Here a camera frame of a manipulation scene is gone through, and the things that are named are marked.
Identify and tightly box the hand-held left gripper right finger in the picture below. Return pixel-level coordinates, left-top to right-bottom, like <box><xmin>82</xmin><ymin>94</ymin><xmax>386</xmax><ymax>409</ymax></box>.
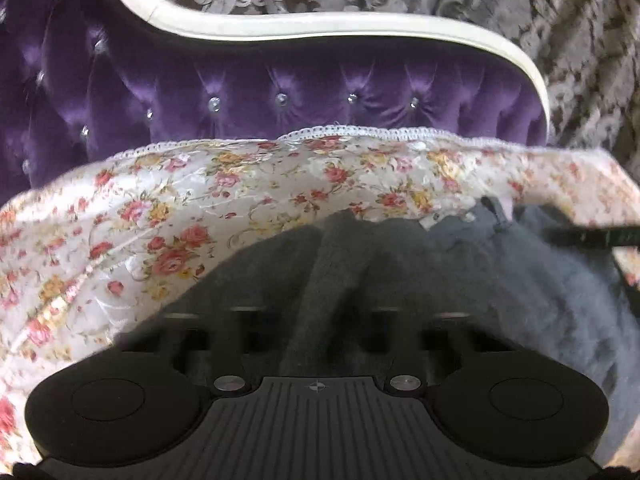
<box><xmin>350</xmin><ymin>307</ymin><xmax>522</xmax><ymax>395</ymax></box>

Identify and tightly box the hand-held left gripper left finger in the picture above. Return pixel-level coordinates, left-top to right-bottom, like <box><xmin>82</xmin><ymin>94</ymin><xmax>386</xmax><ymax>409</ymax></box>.
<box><xmin>117</xmin><ymin>309</ymin><xmax>282</xmax><ymax>397</ymax></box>

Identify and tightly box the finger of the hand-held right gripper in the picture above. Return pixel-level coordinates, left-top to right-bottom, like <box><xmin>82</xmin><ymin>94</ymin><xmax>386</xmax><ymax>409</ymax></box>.
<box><xmin>542</xmin><ymin>224</ymin><xmax>640</xmax><ymax>252</ymax></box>

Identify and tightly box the grey argyle sweater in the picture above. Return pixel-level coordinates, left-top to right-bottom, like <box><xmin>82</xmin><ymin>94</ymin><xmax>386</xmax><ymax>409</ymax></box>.
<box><xmin>112</xmin><ymin>197</ymin><xmax>640</xmax><ymax>463</ymax></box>

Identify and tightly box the floral blanket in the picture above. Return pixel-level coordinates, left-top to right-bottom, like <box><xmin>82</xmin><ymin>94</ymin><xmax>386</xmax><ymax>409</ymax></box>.
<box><xmin>0</xmin><ymin>127</ymin><xmax>640</xmax><ymax>468</ymax></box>

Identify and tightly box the damask curtain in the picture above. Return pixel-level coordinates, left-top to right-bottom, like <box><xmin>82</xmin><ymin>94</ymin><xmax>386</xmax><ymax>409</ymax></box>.
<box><xmin>135</xmin><ymin>0</ymin><xmax>640</xmax><ymax>171</ymax></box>

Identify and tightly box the purple tufted velvet headboard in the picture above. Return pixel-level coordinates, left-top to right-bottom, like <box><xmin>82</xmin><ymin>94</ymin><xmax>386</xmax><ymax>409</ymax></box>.
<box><xmin>0</xmin><ymin>0</ymin><xmax>552</xmax><ymax>207</ymax></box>

